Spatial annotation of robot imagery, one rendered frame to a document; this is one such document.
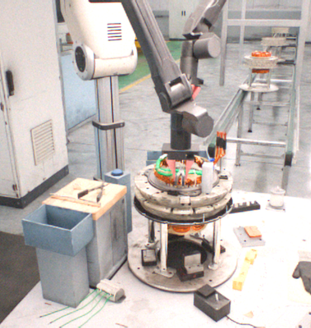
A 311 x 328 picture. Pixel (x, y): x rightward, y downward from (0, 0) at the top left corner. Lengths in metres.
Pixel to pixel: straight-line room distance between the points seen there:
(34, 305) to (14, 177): 2.27
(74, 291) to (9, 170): 2.36
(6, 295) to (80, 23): 1.74
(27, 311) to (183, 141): 0.69
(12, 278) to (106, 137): 1.43
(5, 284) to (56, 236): 1.64
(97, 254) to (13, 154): 2.28
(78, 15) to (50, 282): 0.89
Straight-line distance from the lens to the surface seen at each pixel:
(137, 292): 1.36
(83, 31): 1.54
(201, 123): 1.01
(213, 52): 1.23
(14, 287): 2.75
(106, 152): 1.69
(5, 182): 3.63
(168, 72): 1.03
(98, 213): 1.22
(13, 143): 3.43
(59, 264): 1.25
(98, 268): 1.32
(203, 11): 1.31
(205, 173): 1.22
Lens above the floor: 1.64
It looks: 22 degrees down
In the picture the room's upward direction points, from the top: straight up
